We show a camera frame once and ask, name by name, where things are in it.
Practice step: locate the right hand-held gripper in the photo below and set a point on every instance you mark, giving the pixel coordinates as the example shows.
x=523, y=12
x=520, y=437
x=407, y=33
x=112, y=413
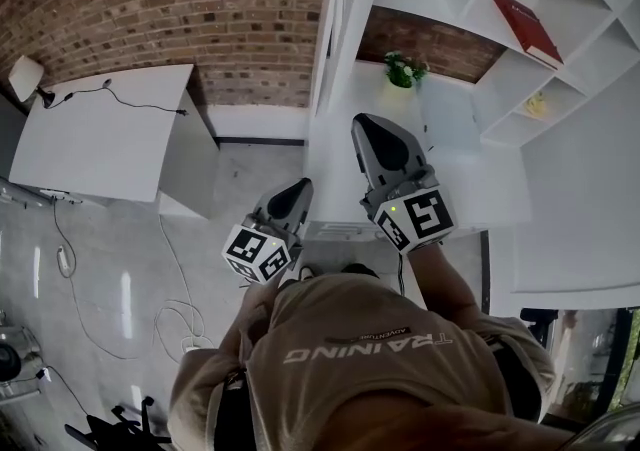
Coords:
x=425, y=216

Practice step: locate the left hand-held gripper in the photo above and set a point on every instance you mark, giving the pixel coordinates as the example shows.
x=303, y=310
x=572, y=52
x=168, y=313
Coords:
x=255, y=251

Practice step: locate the person's left forearm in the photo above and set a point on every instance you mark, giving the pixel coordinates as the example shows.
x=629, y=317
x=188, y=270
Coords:
x=257, y=306

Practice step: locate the person's right forearm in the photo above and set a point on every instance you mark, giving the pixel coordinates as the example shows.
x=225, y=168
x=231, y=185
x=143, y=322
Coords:
x=440, y=284

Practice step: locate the white shelving unit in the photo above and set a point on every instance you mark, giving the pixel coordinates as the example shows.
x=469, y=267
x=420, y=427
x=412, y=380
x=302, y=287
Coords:
x=575, y=4

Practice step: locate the person's left shoe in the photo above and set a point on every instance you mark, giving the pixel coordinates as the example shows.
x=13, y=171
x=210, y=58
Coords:
x=306, y=273

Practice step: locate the green potted plant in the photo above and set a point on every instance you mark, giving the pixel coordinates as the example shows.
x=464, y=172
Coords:
x=402, y=70

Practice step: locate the person's legs dark trousers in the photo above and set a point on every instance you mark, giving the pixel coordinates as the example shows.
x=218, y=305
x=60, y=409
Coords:
x=360, y=271

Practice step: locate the yellow crumpled cloth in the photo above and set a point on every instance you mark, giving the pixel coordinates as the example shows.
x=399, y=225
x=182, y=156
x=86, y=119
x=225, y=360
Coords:
x=536, y=104

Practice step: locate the person's torso beige shirt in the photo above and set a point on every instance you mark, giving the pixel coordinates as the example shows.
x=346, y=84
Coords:
x=350, y=379

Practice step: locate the red hardcover book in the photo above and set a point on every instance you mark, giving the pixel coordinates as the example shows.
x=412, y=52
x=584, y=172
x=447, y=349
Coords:
x=527, y=29

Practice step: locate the black office chair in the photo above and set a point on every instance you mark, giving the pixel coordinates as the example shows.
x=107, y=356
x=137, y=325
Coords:
x=125, y=426

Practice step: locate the person's head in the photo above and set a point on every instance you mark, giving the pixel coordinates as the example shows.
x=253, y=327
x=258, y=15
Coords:
x=440, y=429

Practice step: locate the white table lamp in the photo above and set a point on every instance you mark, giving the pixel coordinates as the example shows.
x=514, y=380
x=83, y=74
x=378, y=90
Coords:
x=25, y=76

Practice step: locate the black floor fan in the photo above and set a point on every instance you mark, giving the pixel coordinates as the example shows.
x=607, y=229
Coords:
x=9, y=361

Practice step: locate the head-worn camera rig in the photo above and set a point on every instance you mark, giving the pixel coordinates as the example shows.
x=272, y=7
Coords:
x=610, y=431

